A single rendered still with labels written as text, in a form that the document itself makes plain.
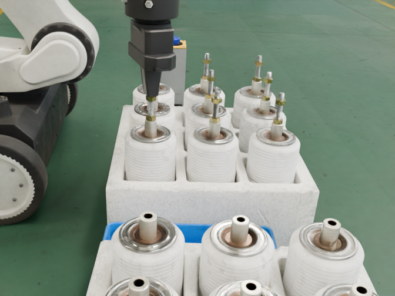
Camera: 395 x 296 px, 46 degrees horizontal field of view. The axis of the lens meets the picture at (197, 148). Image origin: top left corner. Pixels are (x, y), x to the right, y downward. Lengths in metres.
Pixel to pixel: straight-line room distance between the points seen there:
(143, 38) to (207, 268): 0.38
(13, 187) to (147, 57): 0.44
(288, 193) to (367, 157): 0.63
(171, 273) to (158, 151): 0.29
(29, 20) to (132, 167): 0.45
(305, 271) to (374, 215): 0.59
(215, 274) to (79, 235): 0.48
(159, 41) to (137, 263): 0.36
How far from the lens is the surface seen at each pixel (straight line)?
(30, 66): 1.12
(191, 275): 0.67
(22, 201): 1.07
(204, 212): 0.87
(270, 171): 0.88
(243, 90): 1.11
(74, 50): 1.09
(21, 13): 1.14
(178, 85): 1.23
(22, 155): 1.00
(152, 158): 0.84
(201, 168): 0.86
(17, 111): 1.10
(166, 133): 0.88
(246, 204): 0.87
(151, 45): 0.77
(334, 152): 1.45
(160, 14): 0.76
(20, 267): 0.98
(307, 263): 0.62
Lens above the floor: 0.63
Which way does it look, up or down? 27 degrees down
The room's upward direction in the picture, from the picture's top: 4 degrees clockwise
